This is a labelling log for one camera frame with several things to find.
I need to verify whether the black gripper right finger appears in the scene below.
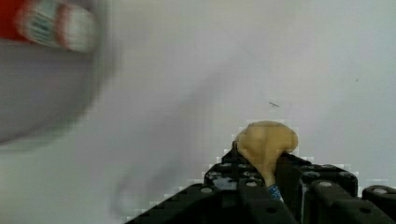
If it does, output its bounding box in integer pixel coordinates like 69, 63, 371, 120
276, 153, 395, 224

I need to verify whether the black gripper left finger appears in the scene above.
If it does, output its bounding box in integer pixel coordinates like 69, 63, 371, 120
125, 144, 297, 224

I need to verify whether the yellow plush banana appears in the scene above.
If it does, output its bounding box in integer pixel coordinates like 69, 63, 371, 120
234, 121, 299, 201

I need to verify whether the red plush ketchup bottle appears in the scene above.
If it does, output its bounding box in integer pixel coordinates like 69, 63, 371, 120
0, 0, 98, 53

